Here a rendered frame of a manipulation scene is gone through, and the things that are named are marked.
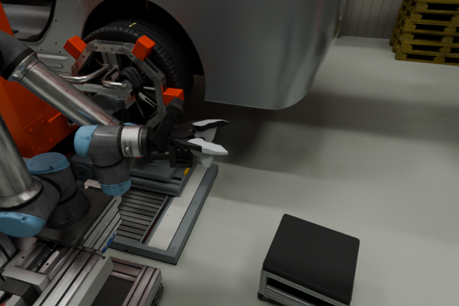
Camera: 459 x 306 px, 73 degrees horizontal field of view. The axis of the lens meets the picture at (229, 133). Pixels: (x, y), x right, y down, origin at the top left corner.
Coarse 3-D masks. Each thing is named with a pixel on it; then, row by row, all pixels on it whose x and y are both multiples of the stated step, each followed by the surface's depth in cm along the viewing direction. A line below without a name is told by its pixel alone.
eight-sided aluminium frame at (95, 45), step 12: (84, 48) 161; (96, 48) 159; (108, 48) 157; (120, 48) 155; (132, 48) 156; (84, 60) 166; (132, 60) 157; (144, 60) 160; (72, 72) 172; (84, 72) 176; (144, 72) 160; (156, 72) 163; (156, 84) 161; (156, 96) 166; (156, 120) 175
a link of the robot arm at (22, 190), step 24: (0, 120) 70; (0, 144) 71; (0, 168) 73; (24, 168) 79; (0, 192) 77; (24, 192) 80; (48, 192) 88; (0, 216) 78; (24, 216) 79; (48, 216) 87
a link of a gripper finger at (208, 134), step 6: (204, 120) 78; (210, 120) 78; (216, 120) 78; (222, 120) 78; (198, 126) 75; (204, 126) 75; (210, 126) 77; (216, 126) 78; (198, 132) 77; (204, 132) 78; (210, 132) 79; (204, 138) 78; (210, 138) 80
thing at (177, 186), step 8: (184, 168) 226; (192, 168) 228; (136, 176) 219; (176, 176) 219; (184, 176) 216; (136, 184) 216; (144, 184) 214; (152, 184) 211; (160, 184) 210; (168, 184) 213; (176, 184) 213; (184, 184) 218; (160, 192) 214; (168, 192) 211; (176, 192) 209
